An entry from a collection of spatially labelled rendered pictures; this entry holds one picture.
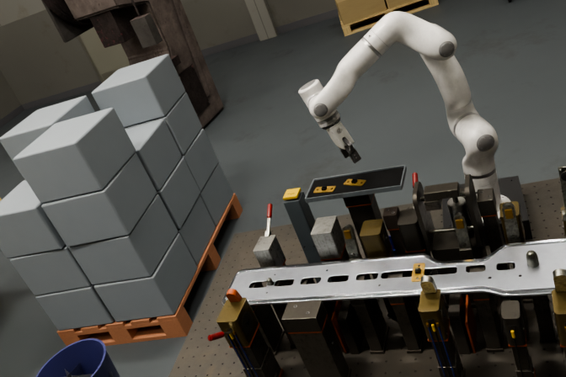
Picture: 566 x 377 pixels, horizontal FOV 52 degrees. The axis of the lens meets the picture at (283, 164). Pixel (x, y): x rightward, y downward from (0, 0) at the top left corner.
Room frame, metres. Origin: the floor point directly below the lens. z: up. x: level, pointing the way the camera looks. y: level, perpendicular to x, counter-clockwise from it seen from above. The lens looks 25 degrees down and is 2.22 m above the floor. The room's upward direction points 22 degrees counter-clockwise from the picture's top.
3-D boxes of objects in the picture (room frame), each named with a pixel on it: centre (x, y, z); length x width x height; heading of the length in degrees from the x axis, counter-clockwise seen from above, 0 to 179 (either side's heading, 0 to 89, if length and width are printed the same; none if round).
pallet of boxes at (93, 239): (3.74, 1.12, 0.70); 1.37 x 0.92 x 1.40; 158
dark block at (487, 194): (1.55, -0.57, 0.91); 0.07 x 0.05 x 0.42; 153
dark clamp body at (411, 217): (1.67, -0.34, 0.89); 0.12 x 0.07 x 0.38; 153
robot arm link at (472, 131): (1.87, -0.70, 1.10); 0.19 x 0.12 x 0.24; 177
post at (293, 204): (1.99, 0.01, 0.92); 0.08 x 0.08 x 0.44; 63
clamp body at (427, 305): (1.27, -0.24, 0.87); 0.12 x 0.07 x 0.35; 153
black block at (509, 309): (1.17, -0.43, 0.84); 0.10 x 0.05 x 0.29; 153
